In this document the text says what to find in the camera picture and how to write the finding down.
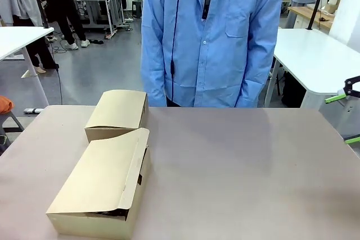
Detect large cardboard box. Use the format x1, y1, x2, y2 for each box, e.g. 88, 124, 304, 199
46, 128, 151, 240

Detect small cardboard box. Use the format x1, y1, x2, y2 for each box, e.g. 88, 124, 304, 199
84, 89, 149, 144

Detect person's right forearm blue sleeve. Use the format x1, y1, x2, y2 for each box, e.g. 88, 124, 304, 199
140, 48, 167, 108

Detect person's left forearm blue sleeve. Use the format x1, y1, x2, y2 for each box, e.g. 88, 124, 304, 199
235, 51, 275, 108

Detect grey stool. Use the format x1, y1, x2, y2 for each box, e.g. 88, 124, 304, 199
0, 110, 26, 140

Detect white rounded side table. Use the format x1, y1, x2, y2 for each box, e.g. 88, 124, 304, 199
264, 28, 360, 109

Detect white plastic container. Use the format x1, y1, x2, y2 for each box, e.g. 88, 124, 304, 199
327, 0, 339, 15

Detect wooden top desk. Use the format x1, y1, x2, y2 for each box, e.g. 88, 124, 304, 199
288, 4, 336, 30

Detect person in black trousers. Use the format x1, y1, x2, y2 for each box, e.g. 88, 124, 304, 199
12, 15, 60, 74

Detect person in blue coat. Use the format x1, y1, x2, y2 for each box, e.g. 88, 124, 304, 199
140, 0, 285, 108

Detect person in yellow patterned shirt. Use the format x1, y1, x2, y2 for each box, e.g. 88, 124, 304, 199
32, 0, 91, 51

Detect black clip-on microphone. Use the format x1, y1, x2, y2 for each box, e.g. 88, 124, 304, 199
201, 0, 213, 21

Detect dark plastic stool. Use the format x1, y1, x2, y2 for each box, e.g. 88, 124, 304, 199
132, 0, 143, 19

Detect dark lanyard cable with clip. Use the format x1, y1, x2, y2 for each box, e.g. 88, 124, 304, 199
170, 0, 185, 103

